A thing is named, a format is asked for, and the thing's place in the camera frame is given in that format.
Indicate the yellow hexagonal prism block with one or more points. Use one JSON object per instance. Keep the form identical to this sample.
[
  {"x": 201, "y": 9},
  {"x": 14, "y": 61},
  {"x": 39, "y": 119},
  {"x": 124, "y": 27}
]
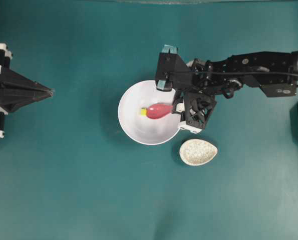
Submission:
[{"x": 143, "y": 111}]

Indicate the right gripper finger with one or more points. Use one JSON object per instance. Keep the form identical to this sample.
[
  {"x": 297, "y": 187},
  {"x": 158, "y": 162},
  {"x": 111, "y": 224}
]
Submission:
[
  {"x": 169, "y": 49},
  {"x": 164, "y": 85}
]

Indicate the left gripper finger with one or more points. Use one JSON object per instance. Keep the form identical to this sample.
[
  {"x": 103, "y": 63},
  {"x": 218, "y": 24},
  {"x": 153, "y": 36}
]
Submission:
[
  {"x": 9, "y": 78},
  {"x": 12, "y": 103}
]

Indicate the pink ceramic spoon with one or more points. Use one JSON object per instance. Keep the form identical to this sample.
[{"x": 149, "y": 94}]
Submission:
[{"x": 158, "y": 110}]

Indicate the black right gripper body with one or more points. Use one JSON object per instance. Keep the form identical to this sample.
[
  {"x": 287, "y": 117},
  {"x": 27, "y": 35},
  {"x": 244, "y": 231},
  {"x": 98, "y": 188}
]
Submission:
[{"x": 190, "y": 102}]

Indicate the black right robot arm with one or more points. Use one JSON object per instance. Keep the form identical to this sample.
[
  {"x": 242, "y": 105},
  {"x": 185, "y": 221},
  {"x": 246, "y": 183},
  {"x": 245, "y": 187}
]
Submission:
[{"x": 197, "y": 83}]

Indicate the speckled beige spoon rest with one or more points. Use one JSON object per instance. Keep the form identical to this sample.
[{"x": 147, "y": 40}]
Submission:
[{"x": 197, "y": 152}]

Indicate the white round bowl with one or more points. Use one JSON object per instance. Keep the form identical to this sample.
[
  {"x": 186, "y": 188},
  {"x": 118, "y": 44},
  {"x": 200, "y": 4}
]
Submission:
[{"x": 140, "y": 128}]

